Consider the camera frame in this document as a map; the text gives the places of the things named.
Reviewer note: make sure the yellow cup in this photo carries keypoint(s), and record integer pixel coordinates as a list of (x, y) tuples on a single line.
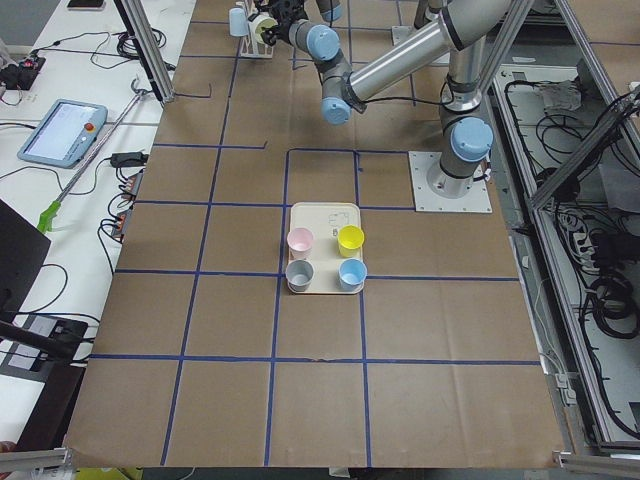
[(350, 241)]

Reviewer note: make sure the black power adapter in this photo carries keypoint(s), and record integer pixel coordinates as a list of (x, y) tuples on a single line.
[(128, 159)]

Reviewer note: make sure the pink cup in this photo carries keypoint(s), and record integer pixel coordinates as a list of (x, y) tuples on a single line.
[(300, 242)]

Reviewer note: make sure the red black device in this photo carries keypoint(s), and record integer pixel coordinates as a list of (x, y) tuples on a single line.
[(22, 75)]

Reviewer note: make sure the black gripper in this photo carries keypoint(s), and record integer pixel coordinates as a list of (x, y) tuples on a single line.
[(278, 34)]

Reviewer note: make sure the green handled reacher grabber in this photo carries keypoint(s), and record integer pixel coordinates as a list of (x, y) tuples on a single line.
[(47, 216)]

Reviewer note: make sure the cream plastic tray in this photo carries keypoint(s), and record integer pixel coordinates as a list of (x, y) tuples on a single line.
[(325, 219)]

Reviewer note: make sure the cream white cup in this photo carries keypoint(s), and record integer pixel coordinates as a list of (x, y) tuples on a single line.
[(258, 24)]

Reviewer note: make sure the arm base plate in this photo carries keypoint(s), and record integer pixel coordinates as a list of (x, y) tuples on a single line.
[(452, 200), (402, 37)]

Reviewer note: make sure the black monitor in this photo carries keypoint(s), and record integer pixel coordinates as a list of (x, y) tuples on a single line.
[(23, 251)]

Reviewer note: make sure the grey cup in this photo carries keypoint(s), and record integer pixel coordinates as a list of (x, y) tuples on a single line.
[(299, 274)]

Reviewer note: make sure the aluminium frame post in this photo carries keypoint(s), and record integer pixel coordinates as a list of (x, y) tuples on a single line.
[(137, 25)]

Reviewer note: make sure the light blue cup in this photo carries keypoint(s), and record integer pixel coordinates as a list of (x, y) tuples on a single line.
[(238, 23), (352, 274)]

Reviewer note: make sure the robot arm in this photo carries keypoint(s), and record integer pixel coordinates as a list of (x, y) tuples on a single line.
[(482, 32), (346, 89)]

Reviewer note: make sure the white wire cup rack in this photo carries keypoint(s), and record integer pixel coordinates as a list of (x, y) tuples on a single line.
[(250, 49)]

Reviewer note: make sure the teach pendant tablet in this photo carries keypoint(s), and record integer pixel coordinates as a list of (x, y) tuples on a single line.
[(65, 134)]

